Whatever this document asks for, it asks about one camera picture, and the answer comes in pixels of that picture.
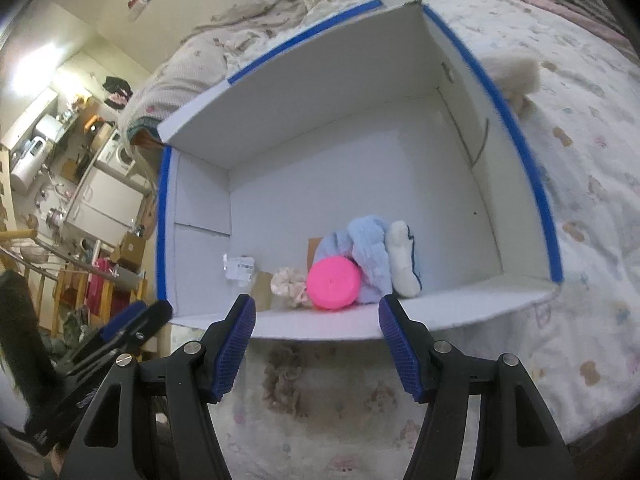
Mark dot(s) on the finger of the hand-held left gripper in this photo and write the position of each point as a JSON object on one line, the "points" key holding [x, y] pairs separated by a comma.
{"points": [[152, 325], [117, 324]]}

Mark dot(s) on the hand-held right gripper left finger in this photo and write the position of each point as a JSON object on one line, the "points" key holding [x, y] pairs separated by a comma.
{"points": [[232, 355]]}

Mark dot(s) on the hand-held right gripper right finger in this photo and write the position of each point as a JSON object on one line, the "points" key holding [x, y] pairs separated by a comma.
{"points": [[402, 350]]}

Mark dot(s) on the olive tan sponge pad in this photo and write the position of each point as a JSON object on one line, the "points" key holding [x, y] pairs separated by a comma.
{"points": [[262, 287]]}

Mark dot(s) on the white plastic packet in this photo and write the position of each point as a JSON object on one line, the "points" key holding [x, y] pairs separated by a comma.
{"points": [[240, 266]]}

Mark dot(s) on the white fluffy sock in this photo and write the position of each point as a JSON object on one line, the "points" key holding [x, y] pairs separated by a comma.
{"points": [[400, 260]]}

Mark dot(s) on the floral fabric scrunchie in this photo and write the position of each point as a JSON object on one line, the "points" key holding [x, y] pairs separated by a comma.
{"points": [[290, 282]]}

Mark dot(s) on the pink rubber duck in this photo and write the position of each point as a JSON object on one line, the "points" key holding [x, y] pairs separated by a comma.
{"points": [[332, 282]]}

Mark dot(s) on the light blue fluffy sock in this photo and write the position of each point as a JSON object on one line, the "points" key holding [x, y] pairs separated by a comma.
{"points": [[365, 250]]}

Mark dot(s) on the blue and white cardboard box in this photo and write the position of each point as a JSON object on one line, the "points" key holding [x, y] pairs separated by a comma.
{"points": [[350, 160]]}

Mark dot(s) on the cream plush toy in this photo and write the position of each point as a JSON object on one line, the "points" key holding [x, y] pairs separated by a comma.
{"points": [[520, 77]]}

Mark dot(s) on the person's left forearm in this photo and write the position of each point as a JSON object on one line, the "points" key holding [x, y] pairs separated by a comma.
{"points": [[25, 340]]}

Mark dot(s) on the red bag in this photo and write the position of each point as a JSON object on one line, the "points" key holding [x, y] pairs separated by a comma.
{"points": [[100, 282]]}

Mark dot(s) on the yellow wooden chair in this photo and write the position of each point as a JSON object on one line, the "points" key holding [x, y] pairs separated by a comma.
{"points": [[65, 290]]}

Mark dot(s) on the brown cardboard box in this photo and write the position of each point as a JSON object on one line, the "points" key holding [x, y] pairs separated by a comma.
{"points": [[132, 247]]}

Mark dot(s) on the metal rack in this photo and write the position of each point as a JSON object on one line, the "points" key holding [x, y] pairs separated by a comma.
{"points": [[45, 250]]}

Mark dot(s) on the white kitchen cabinet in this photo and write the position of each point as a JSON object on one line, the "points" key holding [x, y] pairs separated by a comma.
{"points": [[100, 200]]}

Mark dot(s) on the white washing machine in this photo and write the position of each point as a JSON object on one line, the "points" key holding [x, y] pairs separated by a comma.
{"points": [[117, 155]]}

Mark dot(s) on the white water heater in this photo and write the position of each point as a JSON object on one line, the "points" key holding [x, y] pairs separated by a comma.
{"points": [[27, 162]]}

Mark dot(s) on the floral quilted duvet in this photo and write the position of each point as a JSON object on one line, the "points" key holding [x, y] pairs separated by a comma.
{"points": [[200, 60]]}

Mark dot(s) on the clothes hanging on wall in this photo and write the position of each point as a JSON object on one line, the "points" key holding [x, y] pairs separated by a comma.
{"points": [[117, 91]]}

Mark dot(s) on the red and white wall decoration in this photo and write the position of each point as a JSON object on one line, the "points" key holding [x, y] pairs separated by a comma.
{"points": [[139, 6]]}

